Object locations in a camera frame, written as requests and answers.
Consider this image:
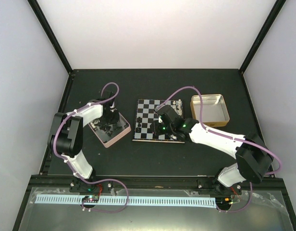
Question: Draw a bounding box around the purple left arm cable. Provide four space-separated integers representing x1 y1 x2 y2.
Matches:
51 82 129 214

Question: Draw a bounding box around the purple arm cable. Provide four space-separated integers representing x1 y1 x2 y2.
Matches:
155 86 283 214
51 82 129 214

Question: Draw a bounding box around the gold metal tin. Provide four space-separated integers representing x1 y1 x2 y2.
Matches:
190 94 230 128

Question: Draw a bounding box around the pink metal tin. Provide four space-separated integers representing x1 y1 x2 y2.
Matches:
89 112 131 148

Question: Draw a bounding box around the left circuit board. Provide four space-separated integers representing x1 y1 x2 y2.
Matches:
82 195 99 204

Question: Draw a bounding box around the black chess piece on board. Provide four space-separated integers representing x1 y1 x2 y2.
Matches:
136 117 142 128

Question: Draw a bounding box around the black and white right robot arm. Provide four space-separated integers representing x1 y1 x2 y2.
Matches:
154 105 274 194

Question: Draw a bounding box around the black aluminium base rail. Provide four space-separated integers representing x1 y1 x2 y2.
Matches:
30 175 285 193

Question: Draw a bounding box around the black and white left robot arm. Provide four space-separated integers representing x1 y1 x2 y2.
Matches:
48 92 120 192

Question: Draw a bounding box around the black and white chessboard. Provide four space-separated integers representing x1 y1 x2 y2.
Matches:
133 99 182 143

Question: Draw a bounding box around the light blue slotted cable duct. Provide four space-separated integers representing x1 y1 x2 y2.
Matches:
35 194 216 208

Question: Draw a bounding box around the right circuit board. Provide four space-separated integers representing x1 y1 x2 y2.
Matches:
215 197 241 205

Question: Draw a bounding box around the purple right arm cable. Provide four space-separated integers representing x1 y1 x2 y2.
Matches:
155 86 283 214

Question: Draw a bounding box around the circuit board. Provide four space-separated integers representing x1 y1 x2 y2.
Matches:
215 197 241 205
82 195 99 204

